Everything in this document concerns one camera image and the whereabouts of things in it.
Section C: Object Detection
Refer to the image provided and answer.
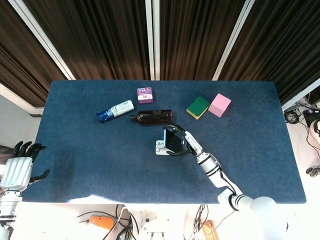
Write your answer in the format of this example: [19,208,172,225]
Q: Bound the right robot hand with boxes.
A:
[162,123,204,157]

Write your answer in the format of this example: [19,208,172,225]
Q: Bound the dark brown curtain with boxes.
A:
[0,0,320,108]

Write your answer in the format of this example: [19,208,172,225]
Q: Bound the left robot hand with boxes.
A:
[0,141,51,192]

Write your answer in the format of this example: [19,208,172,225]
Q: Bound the white bottle with blue cap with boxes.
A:
[96,99,135,124]

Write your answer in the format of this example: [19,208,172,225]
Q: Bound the black electronic device with cables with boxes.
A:
[302,108,320,126]

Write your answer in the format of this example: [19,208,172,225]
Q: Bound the tan cardboard piece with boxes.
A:
[202,219,220,240]

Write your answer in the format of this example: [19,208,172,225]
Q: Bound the green and yellow sponge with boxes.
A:
[186,96,211,120]

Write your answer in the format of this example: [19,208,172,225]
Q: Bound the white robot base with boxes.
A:
[137,216,186,240]

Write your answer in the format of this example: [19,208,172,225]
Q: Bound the purple and white small box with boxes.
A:
[136,86,155,105]

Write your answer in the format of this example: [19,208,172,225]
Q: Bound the orange device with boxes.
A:
[89,215,115,231]

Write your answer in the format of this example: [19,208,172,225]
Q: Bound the blue felt table mat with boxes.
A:
[21,79,307,205]

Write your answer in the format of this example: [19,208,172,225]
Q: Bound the black smartphone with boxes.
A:
[162,128,185,153]

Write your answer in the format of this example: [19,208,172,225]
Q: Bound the pink cube block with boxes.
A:
[207,93,232,118]

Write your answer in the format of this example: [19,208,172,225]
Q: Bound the dark brown glass bottle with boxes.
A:
[129,109,174,126]

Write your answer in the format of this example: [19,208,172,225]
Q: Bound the white phone stand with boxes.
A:
[155,139,176,156]

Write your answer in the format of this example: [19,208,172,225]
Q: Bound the white frame post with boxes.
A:
[0,82,33,115]
[281,77,320,112]
[7,0,76,81]
[144,0,161,81]
[211,0,256,81]

